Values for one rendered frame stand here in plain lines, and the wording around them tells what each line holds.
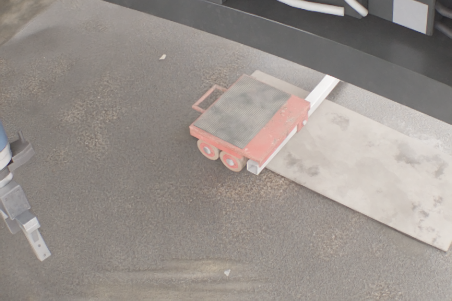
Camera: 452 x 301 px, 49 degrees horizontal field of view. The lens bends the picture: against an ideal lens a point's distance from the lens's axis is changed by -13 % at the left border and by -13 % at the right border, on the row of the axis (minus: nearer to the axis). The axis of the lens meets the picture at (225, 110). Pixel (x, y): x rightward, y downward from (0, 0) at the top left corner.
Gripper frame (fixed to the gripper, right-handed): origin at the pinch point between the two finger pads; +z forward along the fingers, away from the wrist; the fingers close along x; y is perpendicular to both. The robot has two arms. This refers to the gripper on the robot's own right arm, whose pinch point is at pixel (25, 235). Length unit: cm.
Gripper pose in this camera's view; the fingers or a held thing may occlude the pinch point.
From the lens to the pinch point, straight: 104.9
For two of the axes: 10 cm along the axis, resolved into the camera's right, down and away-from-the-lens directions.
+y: -6.7, 4.6, -5.8
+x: 7.1, 1.8, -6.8
